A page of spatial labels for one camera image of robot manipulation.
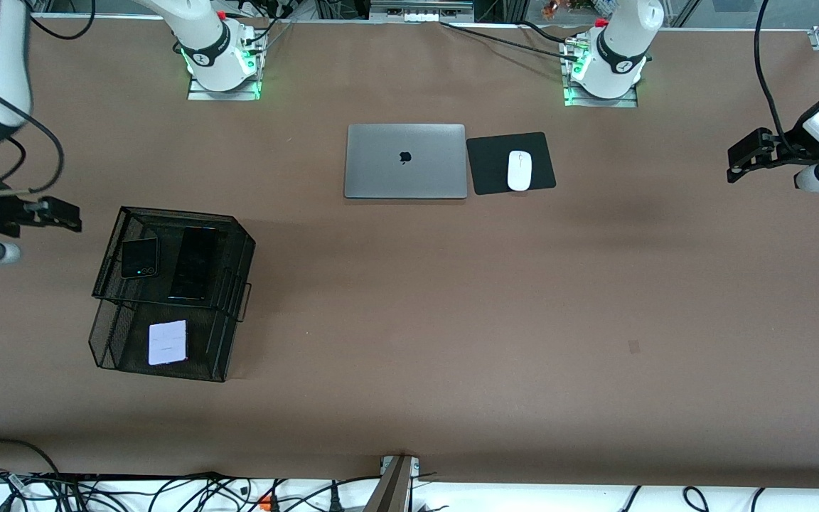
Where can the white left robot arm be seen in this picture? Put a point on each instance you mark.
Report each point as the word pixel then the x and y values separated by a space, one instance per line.
pixel 619 43

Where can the long black smartphone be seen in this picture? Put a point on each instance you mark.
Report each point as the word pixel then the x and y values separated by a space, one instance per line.
pixel 193 263

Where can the small black flip phone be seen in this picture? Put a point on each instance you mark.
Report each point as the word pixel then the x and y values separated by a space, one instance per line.
pixel 139 257

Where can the white computer mouse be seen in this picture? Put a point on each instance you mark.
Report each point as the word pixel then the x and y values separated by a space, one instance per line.
pixel 520 174

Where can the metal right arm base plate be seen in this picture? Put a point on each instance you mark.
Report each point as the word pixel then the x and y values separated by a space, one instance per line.
pixel 200 94

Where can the white lavender flip phone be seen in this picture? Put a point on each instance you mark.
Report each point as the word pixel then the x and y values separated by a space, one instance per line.
pixel 168 343

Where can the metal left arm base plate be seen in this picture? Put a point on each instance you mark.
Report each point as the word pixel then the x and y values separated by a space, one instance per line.
pixel 626 103

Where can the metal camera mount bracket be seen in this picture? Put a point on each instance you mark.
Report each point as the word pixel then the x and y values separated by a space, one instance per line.
pixel 395 491

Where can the black mesh two-tier tray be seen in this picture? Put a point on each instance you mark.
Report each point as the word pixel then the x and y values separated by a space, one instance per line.
pixel 232 263

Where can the black mouse pad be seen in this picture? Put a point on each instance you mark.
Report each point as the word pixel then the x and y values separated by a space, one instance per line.
pixel 488 167

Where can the silver closed laptop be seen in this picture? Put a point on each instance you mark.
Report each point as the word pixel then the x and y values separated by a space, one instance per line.
pixel 381 171

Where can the silver power strip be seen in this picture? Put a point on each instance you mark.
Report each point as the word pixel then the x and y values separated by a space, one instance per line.
pixel 420 16

